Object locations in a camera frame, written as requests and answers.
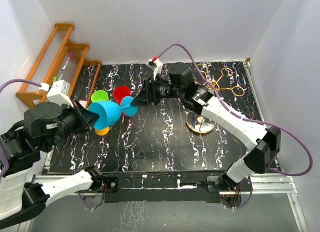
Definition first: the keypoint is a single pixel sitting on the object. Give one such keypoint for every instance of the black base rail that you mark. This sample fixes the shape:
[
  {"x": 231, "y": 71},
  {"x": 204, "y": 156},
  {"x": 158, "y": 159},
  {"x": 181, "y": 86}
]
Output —
[{"x": 176, "y": 186}]

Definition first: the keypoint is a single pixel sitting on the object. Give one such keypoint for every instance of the red wine glass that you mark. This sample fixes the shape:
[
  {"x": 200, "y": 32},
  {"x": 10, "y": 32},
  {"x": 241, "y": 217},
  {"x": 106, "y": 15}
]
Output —
[{"x": 120, "y": 92}]

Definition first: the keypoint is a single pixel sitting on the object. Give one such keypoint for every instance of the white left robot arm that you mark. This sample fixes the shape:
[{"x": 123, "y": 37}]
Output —
[{"x": 43, "y": 128}]

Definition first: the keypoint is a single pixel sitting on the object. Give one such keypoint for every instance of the wooden stepped shelf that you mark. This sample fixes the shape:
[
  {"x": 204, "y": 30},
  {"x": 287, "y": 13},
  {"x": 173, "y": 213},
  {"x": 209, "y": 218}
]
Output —
[{"x": 53, "y": 55}]

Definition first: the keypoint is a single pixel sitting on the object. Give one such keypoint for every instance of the yellow wine glass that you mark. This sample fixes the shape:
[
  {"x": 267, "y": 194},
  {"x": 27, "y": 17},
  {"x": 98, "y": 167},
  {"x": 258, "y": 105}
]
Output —
[{"x": 102, "y": 132}]

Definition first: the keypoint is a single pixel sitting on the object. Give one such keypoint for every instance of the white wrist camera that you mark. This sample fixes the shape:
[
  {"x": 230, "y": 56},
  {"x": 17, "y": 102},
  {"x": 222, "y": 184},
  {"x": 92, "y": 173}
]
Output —
[
  {"x": 58, "y": 92},
  {"x": 155, "y": 64}
]

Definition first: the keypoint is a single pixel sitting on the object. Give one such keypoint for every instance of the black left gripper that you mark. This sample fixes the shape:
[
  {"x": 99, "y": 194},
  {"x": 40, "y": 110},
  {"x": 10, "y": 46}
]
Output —
[{"x": 86, "y": 118}]

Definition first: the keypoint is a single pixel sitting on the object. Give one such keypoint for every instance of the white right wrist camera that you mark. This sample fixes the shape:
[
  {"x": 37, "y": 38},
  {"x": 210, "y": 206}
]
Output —
[{"x": 155, "y": 64}]

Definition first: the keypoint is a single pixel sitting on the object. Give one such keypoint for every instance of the small white red box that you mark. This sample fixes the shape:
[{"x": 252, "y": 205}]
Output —
[{"x": 83, "y": 103}]

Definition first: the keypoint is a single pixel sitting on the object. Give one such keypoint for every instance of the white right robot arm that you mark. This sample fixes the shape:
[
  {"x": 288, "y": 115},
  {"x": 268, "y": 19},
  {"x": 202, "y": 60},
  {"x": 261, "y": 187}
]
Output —
[{"x": 263, "y": 143}]

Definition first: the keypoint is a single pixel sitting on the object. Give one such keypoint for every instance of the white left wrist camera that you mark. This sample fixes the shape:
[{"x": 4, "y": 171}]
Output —
[{"x": 58, "y": 92}]

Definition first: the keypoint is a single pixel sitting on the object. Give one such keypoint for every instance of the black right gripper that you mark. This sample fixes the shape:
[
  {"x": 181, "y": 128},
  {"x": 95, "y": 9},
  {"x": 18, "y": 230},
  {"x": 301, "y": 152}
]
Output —
[{"x": 148, "y": 94}]

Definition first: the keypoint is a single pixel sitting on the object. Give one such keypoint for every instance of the purple capped marker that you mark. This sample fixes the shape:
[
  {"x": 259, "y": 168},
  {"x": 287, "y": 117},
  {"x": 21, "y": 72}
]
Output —
[{"x": 66, "y": 62}]

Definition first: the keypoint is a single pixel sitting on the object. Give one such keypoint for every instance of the blue wine glass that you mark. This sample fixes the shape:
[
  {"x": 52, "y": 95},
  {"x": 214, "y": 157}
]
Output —
[{"x": 109, "y": 112}]

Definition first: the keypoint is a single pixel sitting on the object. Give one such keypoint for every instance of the green wine glass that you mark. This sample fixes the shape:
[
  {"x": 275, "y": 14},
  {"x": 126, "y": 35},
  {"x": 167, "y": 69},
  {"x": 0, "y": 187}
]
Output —
[{"x": 99, "y": 95}]

